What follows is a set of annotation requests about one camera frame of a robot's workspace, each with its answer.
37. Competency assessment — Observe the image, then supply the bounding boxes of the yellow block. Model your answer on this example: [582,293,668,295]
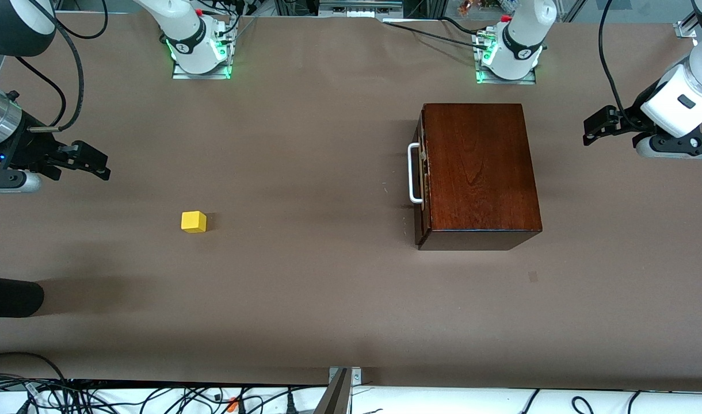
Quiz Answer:
[181,210,207,233]

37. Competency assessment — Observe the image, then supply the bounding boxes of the wooden drawer with white handle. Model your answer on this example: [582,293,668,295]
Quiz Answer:
[408,109,432,248]

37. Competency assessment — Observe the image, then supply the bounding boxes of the dark brown wooden cabinet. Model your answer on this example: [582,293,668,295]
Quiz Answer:
[415,103,543,251]

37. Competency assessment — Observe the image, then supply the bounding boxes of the black ribbed cylinder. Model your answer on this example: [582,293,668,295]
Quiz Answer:
[0,276,45,318]

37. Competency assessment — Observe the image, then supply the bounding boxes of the table cover sheet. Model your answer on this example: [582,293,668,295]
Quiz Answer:
[0,11,702,393]

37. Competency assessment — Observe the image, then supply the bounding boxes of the white power strip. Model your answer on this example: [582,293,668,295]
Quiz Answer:
[319,0,403,19]

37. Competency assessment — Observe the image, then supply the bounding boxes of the dark grey mounting bar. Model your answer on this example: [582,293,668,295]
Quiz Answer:
[315,368,352,414]

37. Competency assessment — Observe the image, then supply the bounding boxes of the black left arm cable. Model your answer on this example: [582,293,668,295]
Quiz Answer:
[598,0,645,133]

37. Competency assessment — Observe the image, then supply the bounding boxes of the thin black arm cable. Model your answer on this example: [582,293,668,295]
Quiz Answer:
[12,55,67,127]

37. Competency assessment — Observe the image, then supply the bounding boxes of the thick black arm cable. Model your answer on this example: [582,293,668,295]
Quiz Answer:
[29,9,86,134]

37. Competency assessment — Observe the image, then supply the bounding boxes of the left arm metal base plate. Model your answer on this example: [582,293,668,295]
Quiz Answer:
[476,69,537,85]

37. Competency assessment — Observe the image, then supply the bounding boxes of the black looped cable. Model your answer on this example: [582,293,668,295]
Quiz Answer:
[55,0,109,40]

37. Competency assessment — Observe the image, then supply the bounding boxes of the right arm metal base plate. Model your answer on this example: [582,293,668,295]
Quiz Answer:
[173,62,232,80]

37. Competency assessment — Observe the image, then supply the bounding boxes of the tangled black cables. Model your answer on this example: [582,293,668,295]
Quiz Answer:
[0,377,329,414]

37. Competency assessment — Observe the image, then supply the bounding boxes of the small metal bracket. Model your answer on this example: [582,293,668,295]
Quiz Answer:
[328,367,363,385]

